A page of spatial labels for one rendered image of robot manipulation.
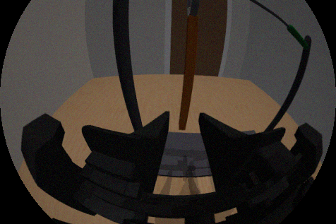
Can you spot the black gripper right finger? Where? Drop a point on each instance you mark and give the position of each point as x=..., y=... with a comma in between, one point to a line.
x=229, y=150

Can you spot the orange handle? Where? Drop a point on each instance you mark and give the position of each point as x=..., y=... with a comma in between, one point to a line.
x=190, y=60

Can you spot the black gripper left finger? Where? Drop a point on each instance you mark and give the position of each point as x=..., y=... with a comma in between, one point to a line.
x=143, y=147

